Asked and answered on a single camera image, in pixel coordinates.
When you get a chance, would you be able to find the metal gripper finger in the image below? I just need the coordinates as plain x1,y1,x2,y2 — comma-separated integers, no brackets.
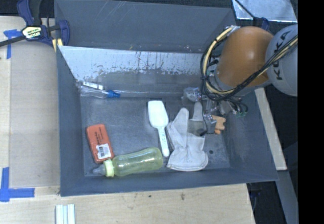
202,113,217,125
189,119,218,135

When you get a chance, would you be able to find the small orange toy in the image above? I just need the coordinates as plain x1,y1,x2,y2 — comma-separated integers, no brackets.
211,115,227,135

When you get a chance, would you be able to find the crumpled clear plastic piece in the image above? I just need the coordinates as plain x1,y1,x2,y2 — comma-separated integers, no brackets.
182,87,204,102

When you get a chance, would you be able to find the white-grey work glove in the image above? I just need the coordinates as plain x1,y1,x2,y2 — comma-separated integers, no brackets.
166,101,209,172

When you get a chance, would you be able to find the white plastic scoop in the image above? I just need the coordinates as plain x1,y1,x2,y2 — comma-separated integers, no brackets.
147,100,171,158

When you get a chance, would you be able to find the yellow-green baby bottle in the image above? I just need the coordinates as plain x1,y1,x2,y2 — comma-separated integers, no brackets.
92,147,164,178

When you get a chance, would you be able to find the orange block with barcode label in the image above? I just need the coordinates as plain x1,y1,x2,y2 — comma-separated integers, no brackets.
86,123,115,164

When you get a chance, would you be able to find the grey metal bin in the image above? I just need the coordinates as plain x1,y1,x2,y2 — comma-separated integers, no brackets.
53,0,279,197

